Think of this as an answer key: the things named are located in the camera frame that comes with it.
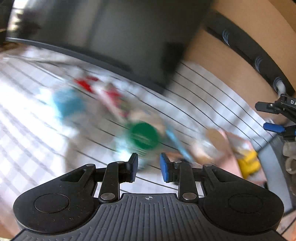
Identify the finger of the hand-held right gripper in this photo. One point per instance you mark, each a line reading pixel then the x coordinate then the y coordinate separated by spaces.
pixel 266 107
pixel 272 127

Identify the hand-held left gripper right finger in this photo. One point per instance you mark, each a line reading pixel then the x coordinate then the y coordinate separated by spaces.
pixel 164 169

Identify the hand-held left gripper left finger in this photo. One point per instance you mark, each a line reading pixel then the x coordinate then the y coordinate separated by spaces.
pixel 133 167

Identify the blue face mask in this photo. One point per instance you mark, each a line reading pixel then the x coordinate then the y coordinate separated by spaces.
pixel 178 144

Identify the glass jar with green lid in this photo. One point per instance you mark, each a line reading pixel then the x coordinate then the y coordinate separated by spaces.
pixel 142 136

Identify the grey cloth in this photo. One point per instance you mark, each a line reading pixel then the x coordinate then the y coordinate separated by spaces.
pixel 272 166

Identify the yellow object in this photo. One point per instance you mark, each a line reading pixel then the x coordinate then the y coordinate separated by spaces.
pixel 248 162

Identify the pink fabric item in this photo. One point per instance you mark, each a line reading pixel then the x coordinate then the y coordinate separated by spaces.
pixel 227 160

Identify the black bar with round caps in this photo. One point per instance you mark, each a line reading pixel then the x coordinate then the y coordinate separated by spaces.
pixel 245 46

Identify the red green packet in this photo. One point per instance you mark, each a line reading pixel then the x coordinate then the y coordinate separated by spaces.
pixel 115 100

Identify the blue object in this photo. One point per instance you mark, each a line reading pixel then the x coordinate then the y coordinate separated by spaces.
pixel 67 103

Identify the red object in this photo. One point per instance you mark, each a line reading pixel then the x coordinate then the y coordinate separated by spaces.
pixel 83 84

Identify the white checked cloth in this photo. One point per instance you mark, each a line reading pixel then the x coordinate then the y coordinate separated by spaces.
pixel 34 129

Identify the black computer monitor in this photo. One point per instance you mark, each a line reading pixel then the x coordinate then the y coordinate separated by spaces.
pixel 120 34

